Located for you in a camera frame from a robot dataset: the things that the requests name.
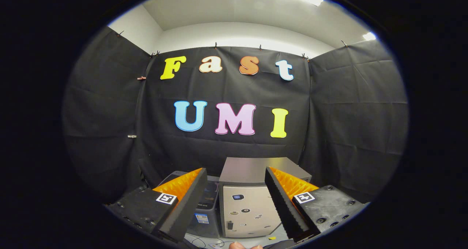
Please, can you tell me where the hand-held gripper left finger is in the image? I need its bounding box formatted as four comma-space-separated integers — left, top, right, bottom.
108, 167, 208, 243

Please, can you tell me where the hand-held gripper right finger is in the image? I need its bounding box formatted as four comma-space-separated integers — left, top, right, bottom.
265, 166, 368, 244

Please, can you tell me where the dark grey washing machine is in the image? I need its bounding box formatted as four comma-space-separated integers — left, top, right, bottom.
159, 170, 220, 239

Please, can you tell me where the beige cabinet with grey top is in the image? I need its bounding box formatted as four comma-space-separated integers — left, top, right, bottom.
218, 157, 312, 238

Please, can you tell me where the black backdrop cloth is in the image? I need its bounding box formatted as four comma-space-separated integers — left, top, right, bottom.
62, 26, 408, 204

